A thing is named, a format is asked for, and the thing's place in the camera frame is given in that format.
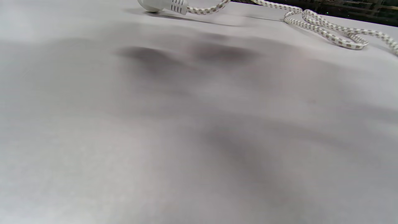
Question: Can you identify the braided white iron cord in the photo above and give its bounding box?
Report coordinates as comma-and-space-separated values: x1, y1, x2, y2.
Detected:
138, 0, 398, 57

